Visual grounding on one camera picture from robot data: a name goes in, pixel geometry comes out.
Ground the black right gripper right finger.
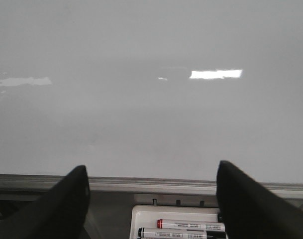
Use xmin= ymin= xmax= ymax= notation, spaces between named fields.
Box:
xmin=216 ymin=161 xmax=303 ymax=239

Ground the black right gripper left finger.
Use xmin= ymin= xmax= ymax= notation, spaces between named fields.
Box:
xmin=0 ymin=165 xmax=90 ymax=239

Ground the white whiteboard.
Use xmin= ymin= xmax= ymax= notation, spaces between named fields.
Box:
xmin=0 ymin=0 xmax=303 ymax=198

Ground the red capped marker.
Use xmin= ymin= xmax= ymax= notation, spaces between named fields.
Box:
xmin=157 ymin=219 xmax=225 ymax=232

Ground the white plastic marker tray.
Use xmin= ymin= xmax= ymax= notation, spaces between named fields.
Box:
xmin=130 ymin=205 xmax=221 ymax=239

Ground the black capped marker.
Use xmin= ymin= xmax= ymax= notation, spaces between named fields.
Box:
xmin=138 ymin=228 xmax=228 ymax=239

